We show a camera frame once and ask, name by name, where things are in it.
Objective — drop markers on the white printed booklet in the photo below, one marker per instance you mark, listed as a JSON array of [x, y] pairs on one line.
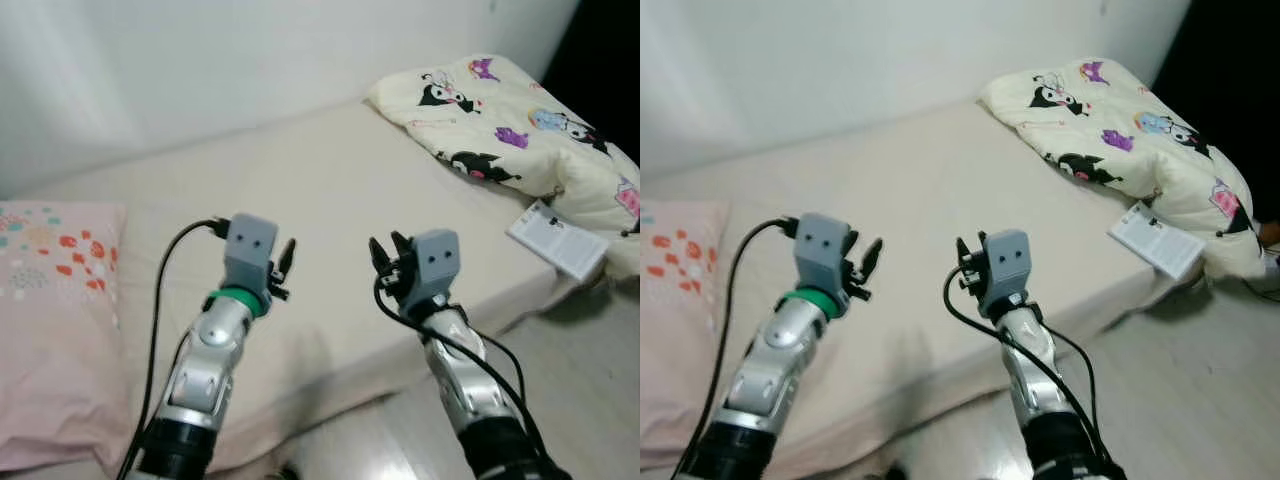
[[1160, 240], [560, 243]]

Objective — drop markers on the pink patterned pillow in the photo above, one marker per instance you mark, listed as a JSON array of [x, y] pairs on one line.
[[50, 350], [670, 360]]

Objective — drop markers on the bed with white sheet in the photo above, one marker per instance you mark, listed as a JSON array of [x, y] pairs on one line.
[[930, 190], [330, 200]]

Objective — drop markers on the cream cartoon print blanket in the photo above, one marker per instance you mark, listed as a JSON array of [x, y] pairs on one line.
[[585, 190], [1190, 190]]

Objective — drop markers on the black furniture piece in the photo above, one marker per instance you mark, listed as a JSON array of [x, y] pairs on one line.
[[1230, 80]]

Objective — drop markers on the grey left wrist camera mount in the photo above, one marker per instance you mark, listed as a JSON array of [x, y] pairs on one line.
[[248, 245], [822, 245]]

